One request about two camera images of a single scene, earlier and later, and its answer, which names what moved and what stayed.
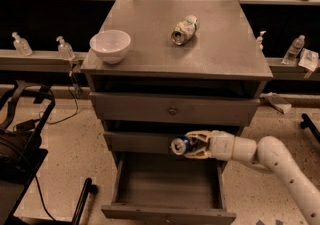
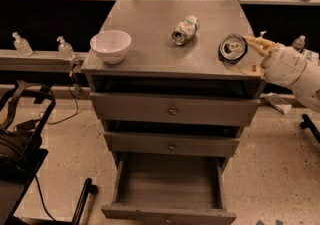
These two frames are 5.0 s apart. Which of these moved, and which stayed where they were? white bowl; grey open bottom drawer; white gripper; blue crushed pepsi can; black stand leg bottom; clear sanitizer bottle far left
Moved: white gripper; blue crushed pepsi can
Stayed: white bowl; clear sanitizer bottle far left; black stand leg bottom; grey open bottom drawer
